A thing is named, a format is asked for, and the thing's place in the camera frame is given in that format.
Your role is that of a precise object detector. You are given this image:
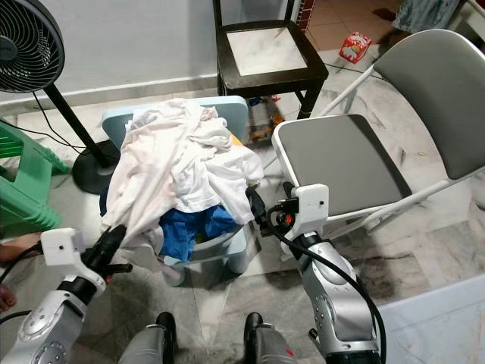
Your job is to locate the person in patterned dress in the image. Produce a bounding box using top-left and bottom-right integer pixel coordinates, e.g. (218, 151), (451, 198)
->
(374, 0), (463, 48)

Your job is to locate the grey laundry bin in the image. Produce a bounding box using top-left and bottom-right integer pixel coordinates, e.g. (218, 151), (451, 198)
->
(174, 227), (249, 268)

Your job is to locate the person bare foot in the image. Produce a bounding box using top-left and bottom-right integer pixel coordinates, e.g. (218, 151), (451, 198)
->
(0, 235), (39, 266)
(0, 284), (13, 312)

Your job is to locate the black pedestal fan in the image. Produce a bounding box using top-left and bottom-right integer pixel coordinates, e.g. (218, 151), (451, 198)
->
(0, 0), (122, 194)

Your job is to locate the silver black robot left leg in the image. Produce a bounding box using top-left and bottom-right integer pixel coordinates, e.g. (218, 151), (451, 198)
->
(117, 312), (179, 364)

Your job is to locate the silver black robot right leg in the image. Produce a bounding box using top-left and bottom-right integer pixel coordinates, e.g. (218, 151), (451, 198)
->
(244, 313), (300, 364)

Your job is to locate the silver black robot leg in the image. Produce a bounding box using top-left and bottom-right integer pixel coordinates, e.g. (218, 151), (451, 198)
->
(117, 312), (179, 364)
(244, 313), (300, 364)

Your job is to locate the bright white crumpled shirt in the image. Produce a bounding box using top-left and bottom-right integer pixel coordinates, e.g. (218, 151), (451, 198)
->
(182, 140), (264, 224)

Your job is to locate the red snack package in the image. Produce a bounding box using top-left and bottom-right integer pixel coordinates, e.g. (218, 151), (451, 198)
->
(339, 32), (372, 63)

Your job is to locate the cream white shirt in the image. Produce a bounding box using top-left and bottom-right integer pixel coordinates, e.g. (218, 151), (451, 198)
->
(102, 99), (236, 255)

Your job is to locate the dark wooden chair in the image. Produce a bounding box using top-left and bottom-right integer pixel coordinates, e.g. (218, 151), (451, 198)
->
(212, 0), (330, 121)

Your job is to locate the black fan power cord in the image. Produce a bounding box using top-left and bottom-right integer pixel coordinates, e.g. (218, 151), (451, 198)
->
(30, 91), (92, 152)

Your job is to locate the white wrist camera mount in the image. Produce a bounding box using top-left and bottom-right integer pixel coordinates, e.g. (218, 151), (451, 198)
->
(296, 184), (331, 237)
(40, 227), (88, 266)

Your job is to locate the grey white folding chair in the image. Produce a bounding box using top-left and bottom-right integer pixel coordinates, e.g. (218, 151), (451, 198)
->
(271, 29), (485, 262)

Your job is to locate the green plastic chair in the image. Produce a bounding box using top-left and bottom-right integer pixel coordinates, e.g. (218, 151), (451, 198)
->
(0, 121), (73, 240)

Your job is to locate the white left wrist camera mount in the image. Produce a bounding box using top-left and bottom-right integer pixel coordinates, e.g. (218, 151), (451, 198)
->
(40, 227), (88, 266)

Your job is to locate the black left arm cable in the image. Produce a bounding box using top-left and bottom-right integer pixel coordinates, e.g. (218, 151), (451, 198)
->
(0, 243), (46, 327)

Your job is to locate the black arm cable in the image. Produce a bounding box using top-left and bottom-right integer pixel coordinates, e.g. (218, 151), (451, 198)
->
(265, 224), (389, 364)
(0, 243), (46, 327)

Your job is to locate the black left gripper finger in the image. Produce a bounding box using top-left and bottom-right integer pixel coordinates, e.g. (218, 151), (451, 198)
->
(89, 224), (129, 260)

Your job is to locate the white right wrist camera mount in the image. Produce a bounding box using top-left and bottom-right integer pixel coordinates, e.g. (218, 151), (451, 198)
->
(296, 184), (331, 237)

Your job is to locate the blue garment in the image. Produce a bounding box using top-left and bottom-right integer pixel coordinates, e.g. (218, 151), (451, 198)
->
(159, 205), (236, 262)

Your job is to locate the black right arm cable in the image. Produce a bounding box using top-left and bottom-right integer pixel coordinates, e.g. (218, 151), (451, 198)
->
(265, 224), (389, 364)

